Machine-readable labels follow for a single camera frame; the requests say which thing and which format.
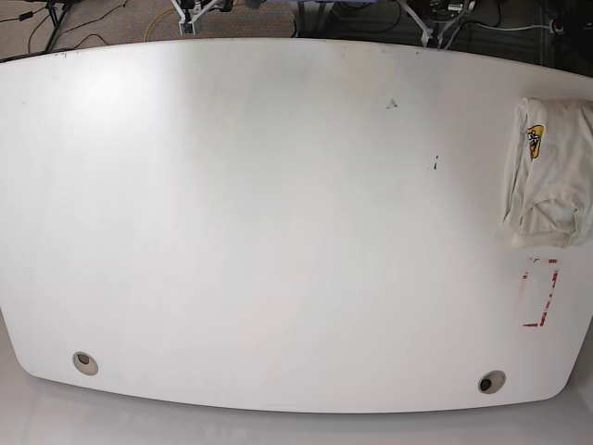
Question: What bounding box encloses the yellow cable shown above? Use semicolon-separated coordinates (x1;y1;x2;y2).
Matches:
144;0;242;44

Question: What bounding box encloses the white t-shirt with print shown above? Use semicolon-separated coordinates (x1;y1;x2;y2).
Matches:
502;98;592;248

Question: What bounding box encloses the left table grommet hole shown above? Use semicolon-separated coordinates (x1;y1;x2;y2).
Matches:
72;351;98;376

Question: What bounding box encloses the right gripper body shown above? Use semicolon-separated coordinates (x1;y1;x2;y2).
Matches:
170;0;233;23

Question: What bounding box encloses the red tape marking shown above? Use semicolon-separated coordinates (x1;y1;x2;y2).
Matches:
518;258;560;328

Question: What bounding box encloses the right table grommet hole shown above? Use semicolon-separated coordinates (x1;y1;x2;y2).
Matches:
478;370;506;395

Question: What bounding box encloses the black tripod stand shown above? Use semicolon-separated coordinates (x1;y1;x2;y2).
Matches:
44;0;81;54

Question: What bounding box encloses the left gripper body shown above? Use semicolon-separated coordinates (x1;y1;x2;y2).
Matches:
400;0;477;49

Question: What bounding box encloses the table grommet hole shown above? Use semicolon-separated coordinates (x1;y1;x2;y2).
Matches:
478;370;506;395
72;351;98;376

